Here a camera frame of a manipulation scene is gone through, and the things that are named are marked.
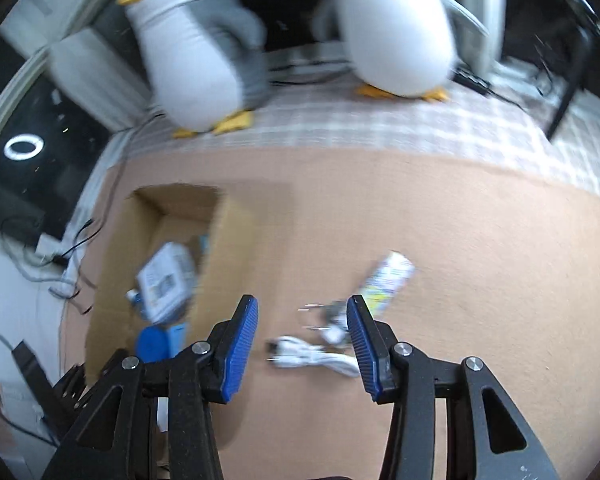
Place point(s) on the light blue item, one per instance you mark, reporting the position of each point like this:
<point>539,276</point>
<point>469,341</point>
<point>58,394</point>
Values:
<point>178,336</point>

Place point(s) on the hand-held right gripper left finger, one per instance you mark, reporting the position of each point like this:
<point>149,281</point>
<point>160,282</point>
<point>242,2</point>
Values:
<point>240,350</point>

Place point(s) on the large penguin plush toy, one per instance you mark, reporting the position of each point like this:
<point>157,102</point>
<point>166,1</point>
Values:
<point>395,30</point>

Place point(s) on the white window frame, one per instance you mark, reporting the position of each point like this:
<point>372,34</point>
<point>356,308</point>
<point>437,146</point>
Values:
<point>75,55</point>

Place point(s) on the brown cork mat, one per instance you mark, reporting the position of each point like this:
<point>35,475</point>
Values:
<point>430,240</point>

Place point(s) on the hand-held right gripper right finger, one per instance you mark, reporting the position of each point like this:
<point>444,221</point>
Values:
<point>362,350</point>

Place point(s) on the white plug adapter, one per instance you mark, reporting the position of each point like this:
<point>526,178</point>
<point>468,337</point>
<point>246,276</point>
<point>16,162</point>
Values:
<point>330,320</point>

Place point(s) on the blue round case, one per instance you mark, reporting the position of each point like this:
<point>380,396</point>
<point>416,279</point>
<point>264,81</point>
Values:
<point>152,344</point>

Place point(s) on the white printed tube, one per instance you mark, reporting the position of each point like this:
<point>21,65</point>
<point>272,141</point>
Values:
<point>387,280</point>

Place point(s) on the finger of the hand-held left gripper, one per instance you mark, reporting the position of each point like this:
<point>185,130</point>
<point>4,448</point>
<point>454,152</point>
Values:
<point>80,385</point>

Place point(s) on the white power strip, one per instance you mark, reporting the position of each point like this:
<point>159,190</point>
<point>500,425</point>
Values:
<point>50,246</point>

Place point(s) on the small penguin plush toy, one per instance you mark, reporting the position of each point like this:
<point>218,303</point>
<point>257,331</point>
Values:
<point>190,55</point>

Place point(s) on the checked cloth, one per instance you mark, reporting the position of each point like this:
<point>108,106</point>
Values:
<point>355,120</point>

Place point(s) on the cardboard box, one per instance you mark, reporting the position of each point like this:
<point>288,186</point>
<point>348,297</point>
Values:
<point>225,250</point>

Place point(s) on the small blue white items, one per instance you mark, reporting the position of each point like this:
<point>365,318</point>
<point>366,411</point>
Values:
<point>167,280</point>

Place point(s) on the black stand leg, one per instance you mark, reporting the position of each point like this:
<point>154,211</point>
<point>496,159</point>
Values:
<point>570,75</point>

